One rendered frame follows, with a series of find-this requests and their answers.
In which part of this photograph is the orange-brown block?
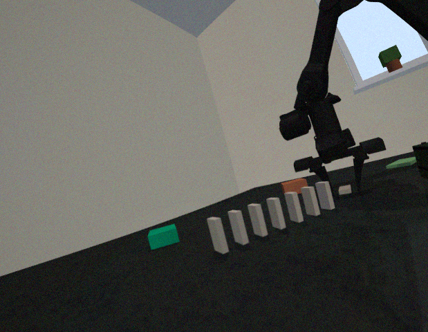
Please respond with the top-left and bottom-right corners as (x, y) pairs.
(281, 178), (308, 195)

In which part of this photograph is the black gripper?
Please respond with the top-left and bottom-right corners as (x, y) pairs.
(294, 122), (386, 196)

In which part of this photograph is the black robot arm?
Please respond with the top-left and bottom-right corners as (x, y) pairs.
(279, 0), (428, 164)

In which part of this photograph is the grey domino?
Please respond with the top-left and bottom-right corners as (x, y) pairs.
(339, 185), (352, 195)
(248, 204), (268, 237)
(228, 210), (249, 245)
(266, 197), (286, 230)
(315, 181), (335, 210)
(207, 217), (229, 254)
(301, 187), (320, 216)
(284, 192), (304, 223)

